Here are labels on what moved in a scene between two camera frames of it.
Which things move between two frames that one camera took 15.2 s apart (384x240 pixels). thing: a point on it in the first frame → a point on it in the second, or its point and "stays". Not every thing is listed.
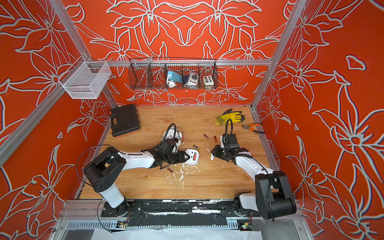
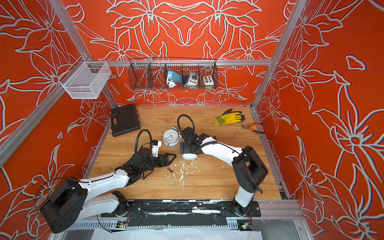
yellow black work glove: (235, 116) stays
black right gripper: (216, 153) → (183, 147)
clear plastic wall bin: (84, 79) stays
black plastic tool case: (124, 120) stays
